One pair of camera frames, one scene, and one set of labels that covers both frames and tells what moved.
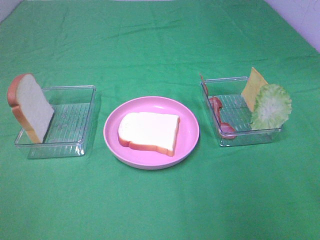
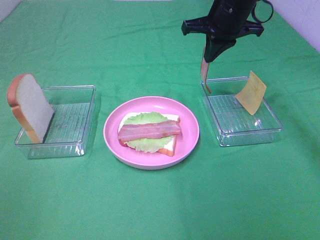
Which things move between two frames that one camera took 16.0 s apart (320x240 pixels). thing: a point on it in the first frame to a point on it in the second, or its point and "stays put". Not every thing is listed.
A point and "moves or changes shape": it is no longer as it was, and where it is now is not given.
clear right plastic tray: x=231 y=115 stays put
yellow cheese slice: x=254 y=82 moves or changes shape
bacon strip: x=227 y=131 to x=164 y=128
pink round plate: x=186 y=139 stays put
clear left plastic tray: x=67 y=133 stays put
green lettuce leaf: x=272 y=108 to x=151 y=145
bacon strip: x=203 y=84 moves or changes shape
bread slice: x=149 y=131 stays put
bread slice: x=31 y=104 stays put
